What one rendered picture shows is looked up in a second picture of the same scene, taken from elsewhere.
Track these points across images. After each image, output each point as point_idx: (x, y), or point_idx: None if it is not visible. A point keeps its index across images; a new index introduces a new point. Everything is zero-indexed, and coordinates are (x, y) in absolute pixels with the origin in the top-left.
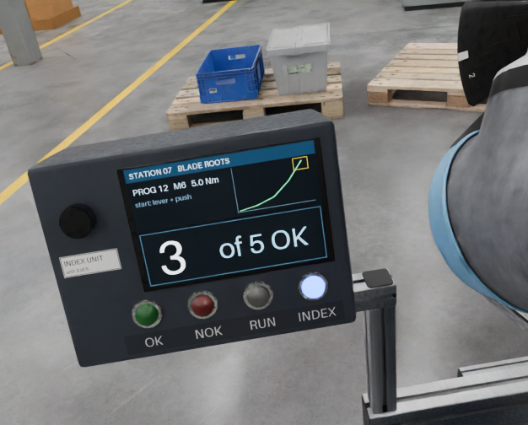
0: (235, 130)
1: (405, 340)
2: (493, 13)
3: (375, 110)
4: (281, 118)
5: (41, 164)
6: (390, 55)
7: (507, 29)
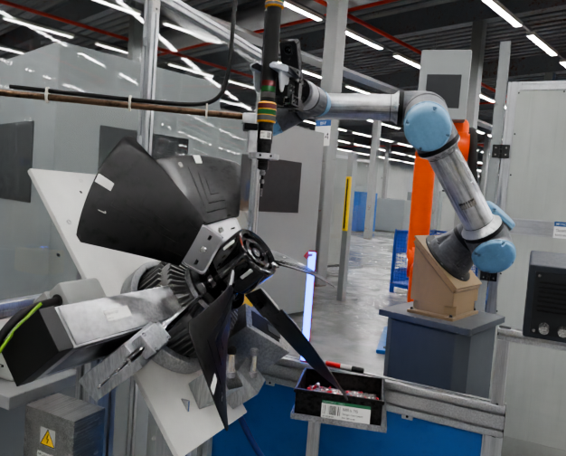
0: None
1: None
2: (218, 314)
3: None
4: (548, 259)
5: None
6: None
7: (227, 321)
